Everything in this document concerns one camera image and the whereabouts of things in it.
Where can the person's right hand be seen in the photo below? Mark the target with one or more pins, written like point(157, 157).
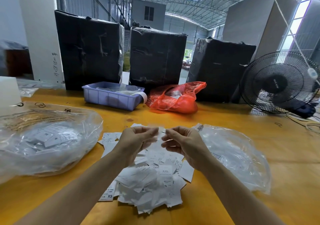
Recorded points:
point(187, 145)

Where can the pile of white labels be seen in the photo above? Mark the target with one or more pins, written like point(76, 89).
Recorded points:
point(150, 182)

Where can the grey cabin with window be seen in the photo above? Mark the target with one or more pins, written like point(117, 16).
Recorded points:
point(148, 14)

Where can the white foam box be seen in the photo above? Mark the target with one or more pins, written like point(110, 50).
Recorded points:
point(9, 92)

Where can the white pillar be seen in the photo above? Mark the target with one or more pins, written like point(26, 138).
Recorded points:
point(41, 32)

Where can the person's right forearm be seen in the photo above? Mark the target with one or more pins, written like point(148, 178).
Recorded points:
point(240, 195)

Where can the clear plastic bag black print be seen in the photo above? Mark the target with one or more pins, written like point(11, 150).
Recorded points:
point(240, 157)

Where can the black table fan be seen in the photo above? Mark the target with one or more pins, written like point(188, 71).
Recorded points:
point(276, 83)

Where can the red plastic bag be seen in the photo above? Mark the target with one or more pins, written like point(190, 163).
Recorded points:
point(175, 100)

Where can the large black wrapped bale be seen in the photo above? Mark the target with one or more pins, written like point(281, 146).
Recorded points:
point(221, 71)
point(89, 51)
point(157, 58)

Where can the blue plastic bin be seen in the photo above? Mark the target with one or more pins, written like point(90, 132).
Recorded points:
point(104, 96)

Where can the person's left forearm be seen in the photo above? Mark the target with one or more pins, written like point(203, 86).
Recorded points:
point(75, 195)

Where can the brown wooden cabinet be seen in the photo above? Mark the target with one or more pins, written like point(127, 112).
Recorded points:
point(19, 62)

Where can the person's left hand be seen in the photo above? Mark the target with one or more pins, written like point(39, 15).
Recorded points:
point(134, 141)

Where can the large clear bag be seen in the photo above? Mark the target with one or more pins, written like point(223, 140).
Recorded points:
point(47, 140)

